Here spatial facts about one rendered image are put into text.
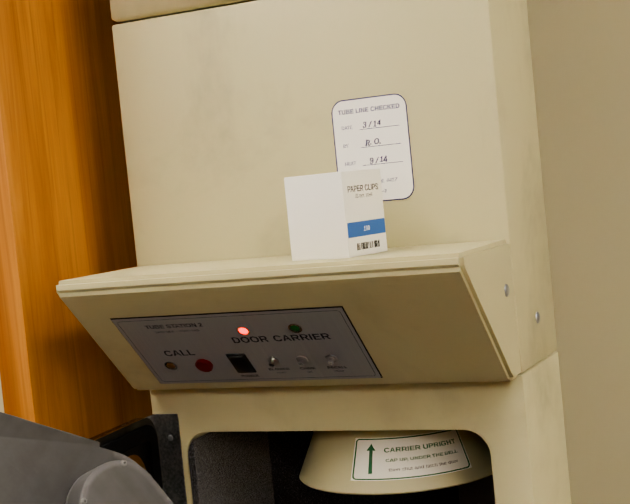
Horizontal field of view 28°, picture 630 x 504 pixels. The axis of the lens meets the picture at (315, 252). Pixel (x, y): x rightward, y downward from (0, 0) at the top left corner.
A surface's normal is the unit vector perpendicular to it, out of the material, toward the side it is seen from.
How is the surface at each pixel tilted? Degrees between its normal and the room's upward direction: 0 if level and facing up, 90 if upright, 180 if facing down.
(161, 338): 135
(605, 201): 90
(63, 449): 70
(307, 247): 90
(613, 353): 90
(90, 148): 90
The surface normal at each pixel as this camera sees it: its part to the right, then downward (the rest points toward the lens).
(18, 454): 0.57, -0.36
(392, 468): -0.17, -0.33
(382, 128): -0.41, 0.09
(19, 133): 0.91, -0.07
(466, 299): -0.22, 0.76
